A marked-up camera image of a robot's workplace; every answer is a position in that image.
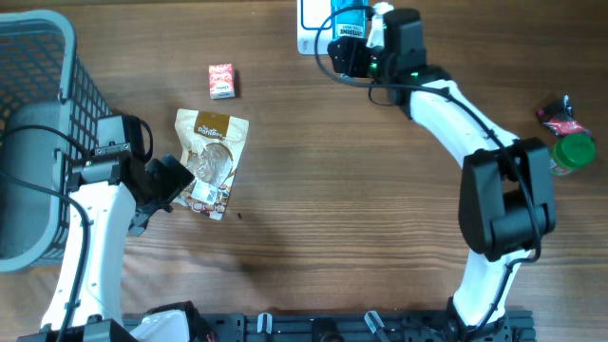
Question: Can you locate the blue mouthwash bottle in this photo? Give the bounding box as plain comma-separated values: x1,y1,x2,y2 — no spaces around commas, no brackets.
331,0,369,40

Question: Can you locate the brown white snack pouch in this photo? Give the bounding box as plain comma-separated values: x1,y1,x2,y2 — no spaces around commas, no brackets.
174,108,249,220

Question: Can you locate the small red white carton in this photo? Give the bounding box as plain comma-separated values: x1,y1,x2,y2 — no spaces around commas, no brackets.
208,64,236,100

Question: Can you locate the black red snack packet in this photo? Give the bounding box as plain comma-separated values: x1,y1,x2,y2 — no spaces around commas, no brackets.
536,95,592,138

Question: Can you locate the green lid jar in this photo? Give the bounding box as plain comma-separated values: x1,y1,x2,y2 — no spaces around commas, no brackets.
550,133,597,176

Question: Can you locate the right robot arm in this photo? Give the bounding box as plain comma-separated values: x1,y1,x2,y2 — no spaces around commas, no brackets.
325,3,557,338

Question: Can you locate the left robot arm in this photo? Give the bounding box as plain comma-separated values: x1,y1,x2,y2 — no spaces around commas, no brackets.
27,114,194,341

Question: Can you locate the white barcode scanner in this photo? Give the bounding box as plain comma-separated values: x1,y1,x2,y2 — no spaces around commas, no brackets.
296,0,333,55

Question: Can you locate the grey plastic mesh basket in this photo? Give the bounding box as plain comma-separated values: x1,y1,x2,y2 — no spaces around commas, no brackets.
1,9,110,273

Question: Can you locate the right black cable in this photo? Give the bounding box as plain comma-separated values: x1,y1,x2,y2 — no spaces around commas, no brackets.
313,4,543,329

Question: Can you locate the black cable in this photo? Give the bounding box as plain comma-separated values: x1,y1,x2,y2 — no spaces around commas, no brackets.
0,123,96,342
313,4,543,329

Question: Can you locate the left black cable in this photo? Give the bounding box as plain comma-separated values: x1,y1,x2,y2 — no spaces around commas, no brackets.
0,123,96,342

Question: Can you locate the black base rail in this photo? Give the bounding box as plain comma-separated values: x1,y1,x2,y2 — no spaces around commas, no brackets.
123,303,537,342

